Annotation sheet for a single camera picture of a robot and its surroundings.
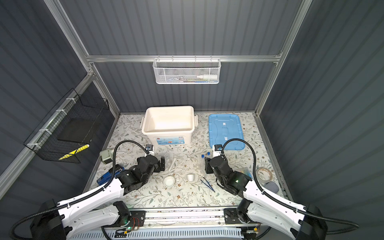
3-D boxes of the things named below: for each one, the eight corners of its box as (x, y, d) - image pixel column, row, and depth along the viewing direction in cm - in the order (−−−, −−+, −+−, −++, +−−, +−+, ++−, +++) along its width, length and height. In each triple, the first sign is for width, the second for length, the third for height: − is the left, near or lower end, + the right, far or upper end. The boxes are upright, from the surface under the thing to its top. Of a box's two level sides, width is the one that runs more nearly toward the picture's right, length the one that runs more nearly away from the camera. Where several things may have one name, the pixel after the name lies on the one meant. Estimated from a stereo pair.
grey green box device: (100, 164, 95) (96, 160, 90) (105, 153, 100) (101, 148, 95) (112, 164, 95) (108, 160, 90) (116, 153, 100) (113, 148, 95)
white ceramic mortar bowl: (163, 186, 86) (162, 185, 84) (164, 177, 89) (164, 175, 88) (174, 186, 86) (174, 185, 84) (175, 177, 89) (175, 175, 87)
